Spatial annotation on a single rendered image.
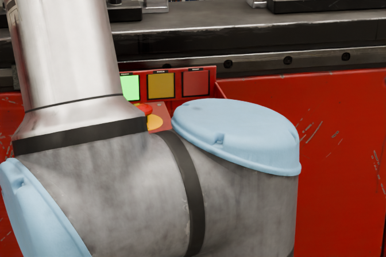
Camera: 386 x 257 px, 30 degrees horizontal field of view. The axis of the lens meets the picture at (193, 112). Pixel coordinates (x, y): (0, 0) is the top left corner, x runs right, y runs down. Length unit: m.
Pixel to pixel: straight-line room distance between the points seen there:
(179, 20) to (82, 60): 0.84
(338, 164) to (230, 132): 0.98
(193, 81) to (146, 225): 0.70
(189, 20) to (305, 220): 0.52
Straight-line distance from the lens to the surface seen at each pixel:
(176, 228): 0.60
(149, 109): 1.17
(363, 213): 1.66
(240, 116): 0.65
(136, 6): 1.42
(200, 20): 1.42
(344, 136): 1.55
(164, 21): 1.42
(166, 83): 1.26
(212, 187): 0.61
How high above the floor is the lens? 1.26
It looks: 23 degrees down
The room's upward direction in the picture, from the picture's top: straight up
